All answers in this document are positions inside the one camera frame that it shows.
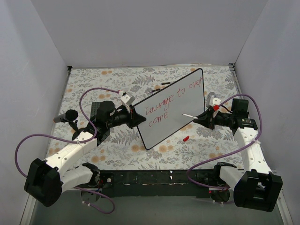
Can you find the white marker pen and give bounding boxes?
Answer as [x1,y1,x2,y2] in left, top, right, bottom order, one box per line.
[182,113,198,119]

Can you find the white board with black frame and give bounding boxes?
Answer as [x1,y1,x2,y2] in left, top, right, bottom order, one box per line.
[134,68,205,150]

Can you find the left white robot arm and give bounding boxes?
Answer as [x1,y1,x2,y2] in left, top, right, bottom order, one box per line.
[24,101,146,207]

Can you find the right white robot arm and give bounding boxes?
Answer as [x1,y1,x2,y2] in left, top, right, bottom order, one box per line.
[194,96,283,212]

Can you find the silver microphone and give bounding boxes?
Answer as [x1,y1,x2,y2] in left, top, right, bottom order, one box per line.
[206,92,216,107]

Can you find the dark grey studded baseplate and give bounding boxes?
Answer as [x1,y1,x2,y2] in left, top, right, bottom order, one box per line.
[90,102,103,121]

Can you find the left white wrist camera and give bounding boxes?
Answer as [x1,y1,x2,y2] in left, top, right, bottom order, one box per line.
[118,90,135,112]

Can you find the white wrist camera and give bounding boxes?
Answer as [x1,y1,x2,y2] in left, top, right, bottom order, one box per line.
[209,97,221,118]
[118,90,135,112]

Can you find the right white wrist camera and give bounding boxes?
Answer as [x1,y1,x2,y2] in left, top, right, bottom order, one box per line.
[209,97,221,118]

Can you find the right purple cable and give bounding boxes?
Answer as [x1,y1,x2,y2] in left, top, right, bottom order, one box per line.
[187,94,263,204]

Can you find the black front mounting rail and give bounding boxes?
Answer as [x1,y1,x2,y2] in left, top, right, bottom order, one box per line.
[97,169,217,198]

